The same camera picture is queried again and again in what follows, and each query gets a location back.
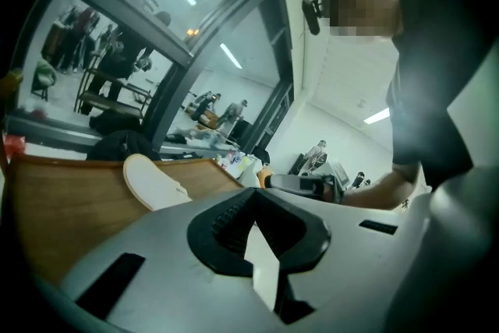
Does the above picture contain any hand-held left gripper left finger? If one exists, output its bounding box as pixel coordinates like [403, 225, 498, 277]
[186, 187, 257, 278]

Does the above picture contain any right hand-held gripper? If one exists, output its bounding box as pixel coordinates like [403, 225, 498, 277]
[268, 173, 346, 204]

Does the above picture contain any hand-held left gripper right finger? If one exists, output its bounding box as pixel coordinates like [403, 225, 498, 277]
[253, 187, 332, 275]

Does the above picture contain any white slipper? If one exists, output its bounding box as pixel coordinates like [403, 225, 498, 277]
[122, 153, 194, 212]

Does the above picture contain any person's right forearm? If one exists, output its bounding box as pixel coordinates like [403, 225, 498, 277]
[342, 163, 421, 211]

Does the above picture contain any white black standing device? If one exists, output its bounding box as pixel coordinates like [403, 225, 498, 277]
[306, 140, 331, 173]

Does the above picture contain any orange cushion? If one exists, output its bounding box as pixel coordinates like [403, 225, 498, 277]
[257, 164, 274, 188]

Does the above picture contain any green bottle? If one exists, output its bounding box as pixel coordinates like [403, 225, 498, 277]
[235, 154, 253, 180]

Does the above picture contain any ceiling light panel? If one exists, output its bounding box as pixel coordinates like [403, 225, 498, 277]
[363, 107, 391, 126]

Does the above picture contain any black jacket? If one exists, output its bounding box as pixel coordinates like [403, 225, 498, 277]
[86, 129, 161, 161]

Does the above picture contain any wooden shoe rack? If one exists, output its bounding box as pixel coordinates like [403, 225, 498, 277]
[0, 68, 245, 285]

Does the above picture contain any person's black clothing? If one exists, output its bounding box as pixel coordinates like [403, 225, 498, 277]
[385, 0, 499, 192]

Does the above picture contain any red packet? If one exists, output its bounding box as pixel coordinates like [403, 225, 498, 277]
[2, 134, 27, 158]

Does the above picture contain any black head-mounted camera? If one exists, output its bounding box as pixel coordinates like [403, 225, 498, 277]
[302, 0, 325, 36]

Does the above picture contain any black window frame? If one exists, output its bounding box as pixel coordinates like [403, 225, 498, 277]
[7, 0, 297, 157]

